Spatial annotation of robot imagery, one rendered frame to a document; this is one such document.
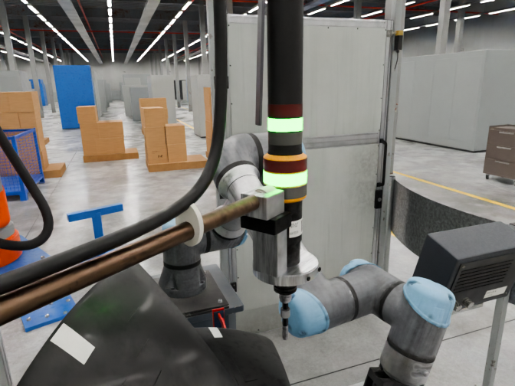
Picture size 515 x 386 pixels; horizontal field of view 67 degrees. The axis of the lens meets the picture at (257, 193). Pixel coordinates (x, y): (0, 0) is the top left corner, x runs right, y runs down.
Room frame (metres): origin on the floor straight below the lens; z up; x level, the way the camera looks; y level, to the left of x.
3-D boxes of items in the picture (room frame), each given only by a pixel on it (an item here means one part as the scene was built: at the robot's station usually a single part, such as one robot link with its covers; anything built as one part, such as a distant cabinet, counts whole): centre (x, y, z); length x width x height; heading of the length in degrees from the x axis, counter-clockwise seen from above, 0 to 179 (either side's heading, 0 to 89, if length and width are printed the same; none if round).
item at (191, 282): (1.11, 0.24, 1.07); 0.15 x 0.15 x 0.10
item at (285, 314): (0.38, -0.03, 1.39); 0.01 x 0.01 x 0.05
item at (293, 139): (0.38, -0.03, 1.59); 0.03 x 0.03 x 0.01
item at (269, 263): (0.37, -0.02, 1.49); 0.09 x 0.07 x 0.10; 144
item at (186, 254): (1.12, 0.23, 1.19); 0.13 x 0.12 x 0.14; 120
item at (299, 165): (0.38, -0.03, 1.56); 0.04 x 0.04 x 0.01
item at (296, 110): (0.38, -0.03, 1.61); 0.03 x 0.03 x 0.01
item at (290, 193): (0.38, -0.03, 1.54); 0.04 x 0.04 x 0.01
